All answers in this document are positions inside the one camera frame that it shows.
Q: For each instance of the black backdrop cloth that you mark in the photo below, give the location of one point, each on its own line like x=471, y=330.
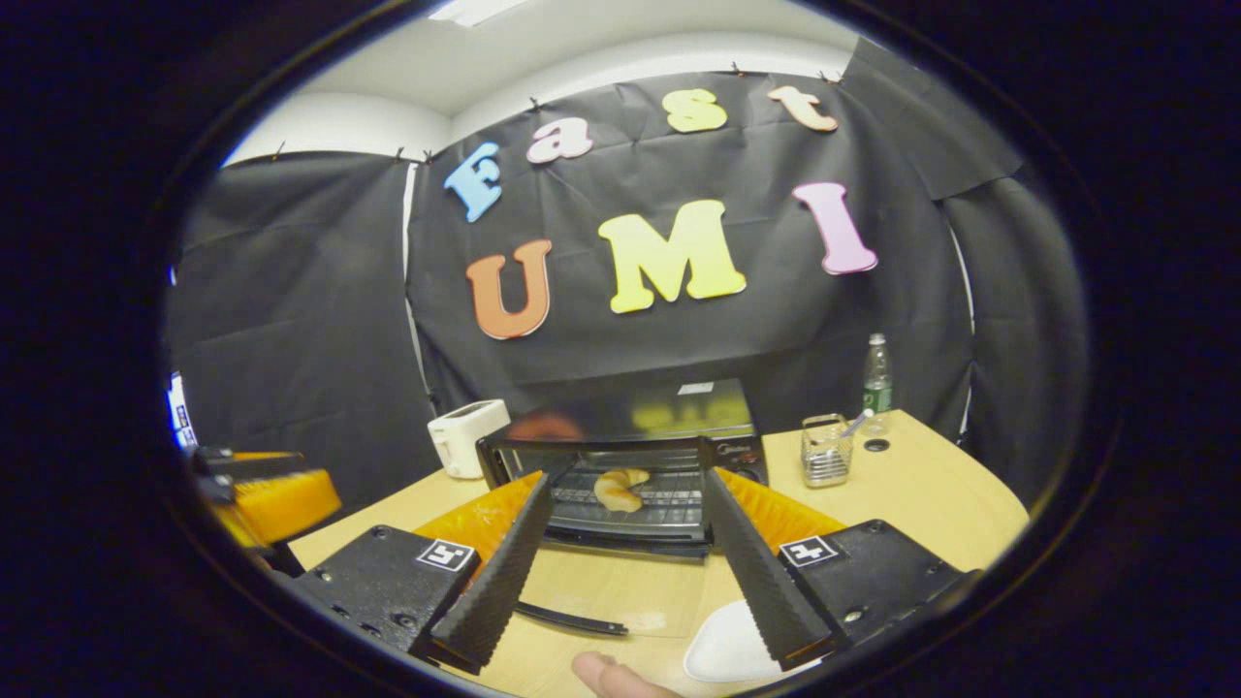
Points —
x=630, y=165

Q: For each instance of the black electric oven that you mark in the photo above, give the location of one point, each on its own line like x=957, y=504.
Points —
x=620, y=417

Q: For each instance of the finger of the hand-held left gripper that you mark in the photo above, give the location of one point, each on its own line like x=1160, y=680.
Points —
x=252, y=465
x=286, y=504

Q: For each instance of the golden croissant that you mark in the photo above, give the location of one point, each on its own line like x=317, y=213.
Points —
x=619, y=492

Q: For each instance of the clear green-label water bottle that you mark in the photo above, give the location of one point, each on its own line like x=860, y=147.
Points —
x=877, y=397

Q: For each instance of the long ceiling light panel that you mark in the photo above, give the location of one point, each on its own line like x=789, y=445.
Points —
x=475, y=10

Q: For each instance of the printed wall poster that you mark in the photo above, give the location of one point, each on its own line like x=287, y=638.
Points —
x=181, y=417

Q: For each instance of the white square plate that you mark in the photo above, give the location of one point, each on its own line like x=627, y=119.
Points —
x=727, y=650

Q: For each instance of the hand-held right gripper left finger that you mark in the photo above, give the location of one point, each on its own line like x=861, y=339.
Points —
x=504, y=572

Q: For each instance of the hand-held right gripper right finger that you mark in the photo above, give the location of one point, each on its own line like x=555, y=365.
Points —
x=756, y=572

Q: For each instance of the white toaster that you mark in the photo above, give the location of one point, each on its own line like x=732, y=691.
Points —
x=465, y=441

